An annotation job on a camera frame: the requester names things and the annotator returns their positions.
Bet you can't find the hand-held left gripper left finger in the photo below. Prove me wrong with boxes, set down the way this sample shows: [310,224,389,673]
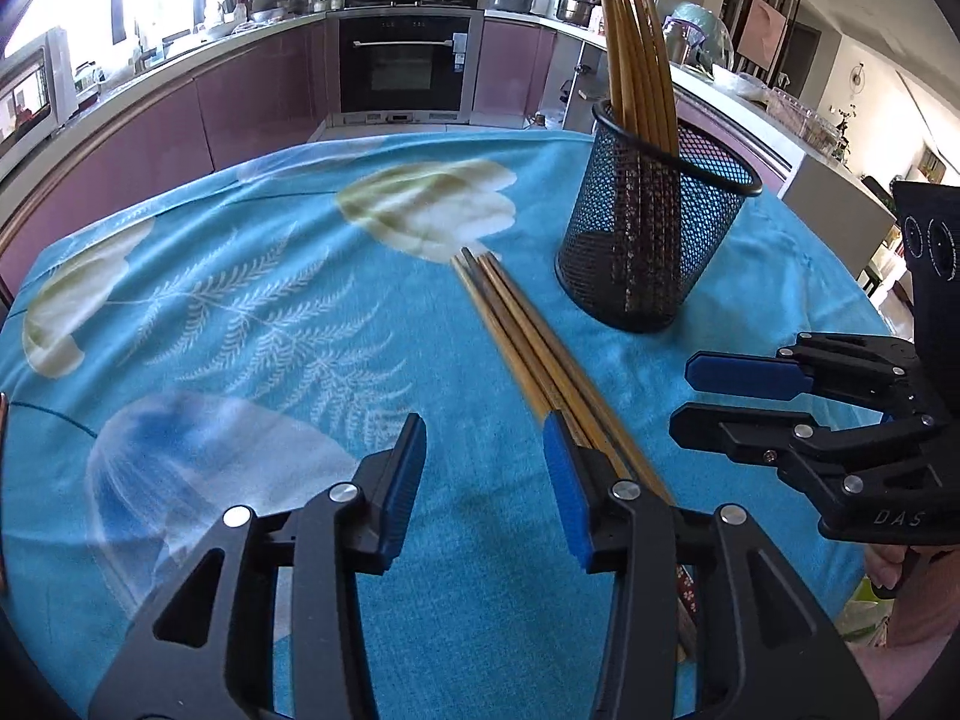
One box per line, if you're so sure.
[88,412,428,720]

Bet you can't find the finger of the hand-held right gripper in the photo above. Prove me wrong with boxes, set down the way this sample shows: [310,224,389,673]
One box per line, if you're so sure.
[669,403,940,512]
[685,332,921,411]

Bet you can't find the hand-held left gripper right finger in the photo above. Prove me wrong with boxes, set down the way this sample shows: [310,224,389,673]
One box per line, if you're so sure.
[542,411,880,720]

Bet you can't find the black mesh utensil holder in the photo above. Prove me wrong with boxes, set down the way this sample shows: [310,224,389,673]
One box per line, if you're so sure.
[555,99,764,333]

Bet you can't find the wooden chopstick with patterned end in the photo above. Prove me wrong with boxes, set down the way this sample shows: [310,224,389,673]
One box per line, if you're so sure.
[461,247,601,466]
[452,256,562,427]
[476,255,646,496]
[486,252,700,665]

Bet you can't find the bundle of wooden chopsticks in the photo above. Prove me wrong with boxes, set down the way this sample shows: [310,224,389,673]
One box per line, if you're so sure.
[592,0,683,308]

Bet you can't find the person's right forearm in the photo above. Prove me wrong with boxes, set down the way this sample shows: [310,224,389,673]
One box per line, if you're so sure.
[855,592,960,720]

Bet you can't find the person's right hand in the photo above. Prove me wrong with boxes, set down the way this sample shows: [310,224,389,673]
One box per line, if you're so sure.
[862,542,906,602]

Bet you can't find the blue floral tablecloth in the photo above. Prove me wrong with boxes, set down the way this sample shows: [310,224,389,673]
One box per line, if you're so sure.
[0,127,901,720]

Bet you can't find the clear plastic food container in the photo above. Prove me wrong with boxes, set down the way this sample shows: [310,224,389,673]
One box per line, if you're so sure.
[765,88,842,158]

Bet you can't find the green plastic bag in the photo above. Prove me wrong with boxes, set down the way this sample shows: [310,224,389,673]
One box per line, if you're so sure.
[663,3,734,74]

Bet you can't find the pink base cabinets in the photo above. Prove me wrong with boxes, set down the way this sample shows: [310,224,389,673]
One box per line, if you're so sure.
[0,15,332,293]
[478,15,800,192]

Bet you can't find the black built-in oven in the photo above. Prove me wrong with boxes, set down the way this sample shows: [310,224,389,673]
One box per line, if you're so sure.
[336,10,475,125]

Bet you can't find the white microwave oven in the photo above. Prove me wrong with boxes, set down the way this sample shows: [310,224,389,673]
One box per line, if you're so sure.
[0,28,78,166]

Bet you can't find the framed wall picture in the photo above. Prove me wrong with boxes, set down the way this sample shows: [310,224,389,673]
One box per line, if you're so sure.
[739,0,801,74]

